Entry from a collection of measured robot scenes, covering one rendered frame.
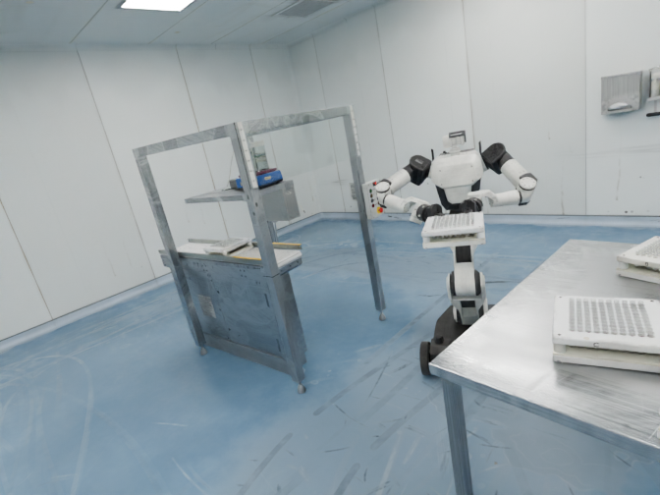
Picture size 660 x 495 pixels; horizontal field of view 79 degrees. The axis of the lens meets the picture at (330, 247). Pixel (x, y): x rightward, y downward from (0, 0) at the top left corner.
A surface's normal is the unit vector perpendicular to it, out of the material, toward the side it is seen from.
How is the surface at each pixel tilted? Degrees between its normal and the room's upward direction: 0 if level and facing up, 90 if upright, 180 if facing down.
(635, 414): 0
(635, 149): 90
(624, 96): 90
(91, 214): 90
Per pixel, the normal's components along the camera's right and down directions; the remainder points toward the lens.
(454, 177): -0.33, 0.34
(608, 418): -0.19, -0.94
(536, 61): -0.68, 0.33
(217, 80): 0.71, 0.07
